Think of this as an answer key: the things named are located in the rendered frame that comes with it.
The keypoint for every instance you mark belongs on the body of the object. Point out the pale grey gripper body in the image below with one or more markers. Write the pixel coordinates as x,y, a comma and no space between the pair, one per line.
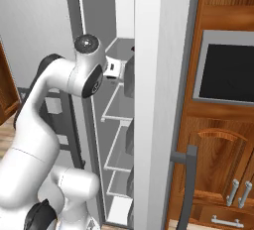
123,72

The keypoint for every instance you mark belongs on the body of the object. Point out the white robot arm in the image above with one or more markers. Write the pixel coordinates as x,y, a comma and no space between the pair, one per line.
36,135

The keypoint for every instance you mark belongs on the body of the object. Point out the glass fridge shelf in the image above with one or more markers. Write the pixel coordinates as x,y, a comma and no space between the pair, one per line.
117,108
117,158
119,186
120,47

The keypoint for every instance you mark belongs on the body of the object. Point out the white fridge door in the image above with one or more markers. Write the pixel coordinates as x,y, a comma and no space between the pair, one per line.
155,108

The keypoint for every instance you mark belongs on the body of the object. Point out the grey fridge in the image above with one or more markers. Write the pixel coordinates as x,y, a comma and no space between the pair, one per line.
96,16

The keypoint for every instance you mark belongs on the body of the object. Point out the grey built-in oven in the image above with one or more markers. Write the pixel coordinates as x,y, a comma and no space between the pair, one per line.
228,70

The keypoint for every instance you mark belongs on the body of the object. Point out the wooden cabinet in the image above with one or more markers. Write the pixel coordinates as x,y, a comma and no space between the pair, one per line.
7,92

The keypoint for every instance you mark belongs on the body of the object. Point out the tall wooden cabinet unit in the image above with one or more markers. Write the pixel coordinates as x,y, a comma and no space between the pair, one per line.
225,12

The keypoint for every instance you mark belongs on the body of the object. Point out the arched wooden cabinet door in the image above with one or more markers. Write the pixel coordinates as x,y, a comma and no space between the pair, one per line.
215,161

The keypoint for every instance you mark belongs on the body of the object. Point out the wooden drawer front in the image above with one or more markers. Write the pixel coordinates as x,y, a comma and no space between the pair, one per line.
205,212

